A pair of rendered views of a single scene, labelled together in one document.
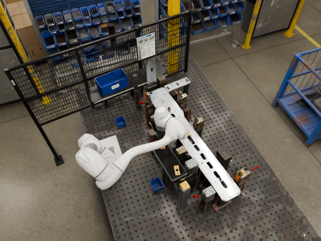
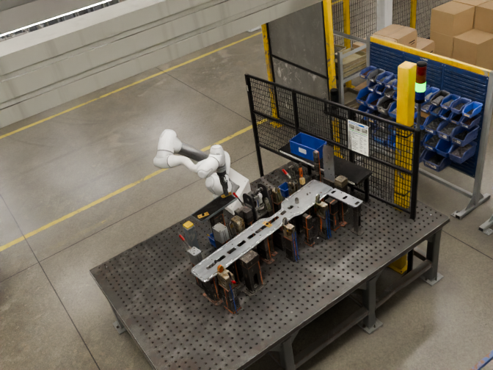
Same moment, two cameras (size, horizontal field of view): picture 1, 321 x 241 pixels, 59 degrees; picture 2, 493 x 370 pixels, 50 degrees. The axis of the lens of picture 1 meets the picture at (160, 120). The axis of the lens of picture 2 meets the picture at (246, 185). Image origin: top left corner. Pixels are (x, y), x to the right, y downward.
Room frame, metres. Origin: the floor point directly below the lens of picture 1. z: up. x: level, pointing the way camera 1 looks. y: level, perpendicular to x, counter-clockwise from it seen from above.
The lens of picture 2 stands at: (0.94, -3.30, 3.66)
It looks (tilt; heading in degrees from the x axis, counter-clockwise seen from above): 36 degrees down; 81
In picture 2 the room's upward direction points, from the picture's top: 10 degrees counter-clockwise
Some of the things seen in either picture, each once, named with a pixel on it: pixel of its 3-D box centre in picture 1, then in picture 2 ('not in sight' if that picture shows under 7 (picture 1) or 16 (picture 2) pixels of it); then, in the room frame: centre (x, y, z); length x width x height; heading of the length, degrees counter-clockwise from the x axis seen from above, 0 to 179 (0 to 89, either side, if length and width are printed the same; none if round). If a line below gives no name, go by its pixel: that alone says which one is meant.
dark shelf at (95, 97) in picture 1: (127, 82); (323, 161); (2.24, 0.35, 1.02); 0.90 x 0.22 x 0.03; 118
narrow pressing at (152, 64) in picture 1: (151, 74); (328, 163); (2.19, 0.08, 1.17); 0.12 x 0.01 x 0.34; 118
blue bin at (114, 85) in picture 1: (112, 82); (308, 147); (2.16, 0.50, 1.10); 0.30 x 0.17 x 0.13; 120
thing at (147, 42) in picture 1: (145, 46); (359, 137); (2.49, 0.14, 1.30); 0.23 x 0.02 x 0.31; 118
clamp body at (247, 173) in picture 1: (239, 181); (229, 290); (1.10, -0.68, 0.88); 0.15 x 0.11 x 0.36; 118
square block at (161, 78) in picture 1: (161, 89); (341, 195); (2.25, -0.02, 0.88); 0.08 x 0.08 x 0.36; 28
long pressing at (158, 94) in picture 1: (188, 136); (265, 226); (1.52, -0.26, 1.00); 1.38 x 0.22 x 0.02; 28
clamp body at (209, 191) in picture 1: (206, 200); (198, 268); (0.94, -0.37, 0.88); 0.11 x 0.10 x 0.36; 118
